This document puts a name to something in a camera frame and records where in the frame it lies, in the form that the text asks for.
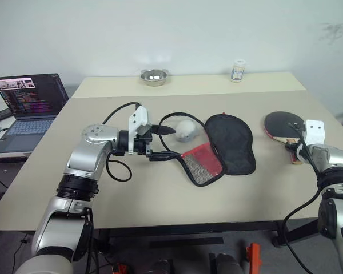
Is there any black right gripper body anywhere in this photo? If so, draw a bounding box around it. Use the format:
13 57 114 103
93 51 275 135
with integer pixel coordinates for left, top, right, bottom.
290 139 306 161

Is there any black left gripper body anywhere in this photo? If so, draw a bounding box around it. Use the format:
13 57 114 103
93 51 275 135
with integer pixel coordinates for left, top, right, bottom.
133 124 161 157

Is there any black table tennis paddle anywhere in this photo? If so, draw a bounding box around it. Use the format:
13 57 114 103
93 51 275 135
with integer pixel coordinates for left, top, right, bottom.
263 110 307 166

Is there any black paddle case red pocket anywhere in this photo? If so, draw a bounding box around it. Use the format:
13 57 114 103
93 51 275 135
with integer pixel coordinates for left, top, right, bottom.
159 111 257 188

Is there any white grey stuffing ball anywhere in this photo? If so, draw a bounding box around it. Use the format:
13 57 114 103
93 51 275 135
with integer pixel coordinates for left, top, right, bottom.
175 120 196 143

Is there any steel bowl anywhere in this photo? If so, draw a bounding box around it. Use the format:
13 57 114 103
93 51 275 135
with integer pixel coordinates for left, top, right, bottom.
139 68 170 87

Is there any black flat bar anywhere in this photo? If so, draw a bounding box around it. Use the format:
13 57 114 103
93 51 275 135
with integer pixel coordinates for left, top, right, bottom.
149 236 225 249

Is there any white plastic bottle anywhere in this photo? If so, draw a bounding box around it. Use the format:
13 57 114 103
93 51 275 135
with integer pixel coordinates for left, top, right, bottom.
230 59 246 84

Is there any open blue laptop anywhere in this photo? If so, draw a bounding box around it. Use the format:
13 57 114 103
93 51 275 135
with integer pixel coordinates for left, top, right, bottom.
0 73 70 154

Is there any orange clamp tool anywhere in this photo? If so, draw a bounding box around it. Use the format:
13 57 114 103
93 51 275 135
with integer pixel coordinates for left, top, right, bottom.
245 242 263 274

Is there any dark rounded shape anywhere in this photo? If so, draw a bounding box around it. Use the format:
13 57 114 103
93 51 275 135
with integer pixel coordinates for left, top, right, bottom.
208 252 244 274

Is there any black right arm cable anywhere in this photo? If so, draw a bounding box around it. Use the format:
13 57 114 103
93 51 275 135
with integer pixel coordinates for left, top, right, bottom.
282 122 330 274

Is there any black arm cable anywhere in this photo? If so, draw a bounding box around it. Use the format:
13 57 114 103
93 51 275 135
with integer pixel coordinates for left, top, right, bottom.
282 122 330 274
102 102 142 183

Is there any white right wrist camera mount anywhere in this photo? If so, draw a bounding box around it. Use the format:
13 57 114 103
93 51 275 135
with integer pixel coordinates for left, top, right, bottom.
304 119 326 146

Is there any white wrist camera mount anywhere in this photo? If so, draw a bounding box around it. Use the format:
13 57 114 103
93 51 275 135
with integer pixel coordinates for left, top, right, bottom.
127 106 149 155
304 119 326 146

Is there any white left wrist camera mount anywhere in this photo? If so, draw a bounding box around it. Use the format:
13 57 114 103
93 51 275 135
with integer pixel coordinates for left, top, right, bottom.
127 106 149 155

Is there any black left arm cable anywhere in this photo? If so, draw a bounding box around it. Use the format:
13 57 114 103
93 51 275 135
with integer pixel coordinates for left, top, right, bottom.
102 102 142 183

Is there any black table frame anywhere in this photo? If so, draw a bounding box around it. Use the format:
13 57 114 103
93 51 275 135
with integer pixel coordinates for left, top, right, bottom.
91 218 322 253

